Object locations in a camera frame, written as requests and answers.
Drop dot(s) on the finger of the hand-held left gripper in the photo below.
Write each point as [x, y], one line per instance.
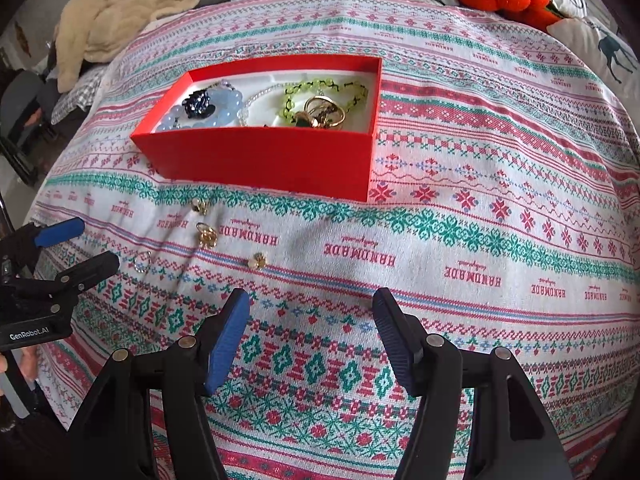
[57, 232]
[80, 275]

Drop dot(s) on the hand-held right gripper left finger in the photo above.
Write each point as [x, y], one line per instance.
[227, 345]

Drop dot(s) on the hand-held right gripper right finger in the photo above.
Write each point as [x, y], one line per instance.
[397, 345]

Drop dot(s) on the round gold earring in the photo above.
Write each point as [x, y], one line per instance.
[258, 261]

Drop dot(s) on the gold hoop charm earring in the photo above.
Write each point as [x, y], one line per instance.
[206, 236]

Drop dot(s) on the small gold earring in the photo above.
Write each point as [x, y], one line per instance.
[200, 205]

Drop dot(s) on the red cardboard box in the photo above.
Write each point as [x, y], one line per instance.
[260, 165]

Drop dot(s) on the dark flower ornament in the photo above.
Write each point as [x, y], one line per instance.
[197, 102]

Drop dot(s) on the gold bangle jewelry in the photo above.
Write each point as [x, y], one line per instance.
[325, 112]

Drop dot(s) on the person's left hand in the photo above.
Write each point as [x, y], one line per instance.
[30, 365]

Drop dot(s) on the dark furniture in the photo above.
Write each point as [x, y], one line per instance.
[20, 120]

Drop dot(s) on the grey checked sheet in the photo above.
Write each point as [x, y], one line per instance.
[75, 97]

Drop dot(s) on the beige fleece blanket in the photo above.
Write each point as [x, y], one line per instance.
[130, 10]

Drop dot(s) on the deer print pillow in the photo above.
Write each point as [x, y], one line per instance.
[605, 55]

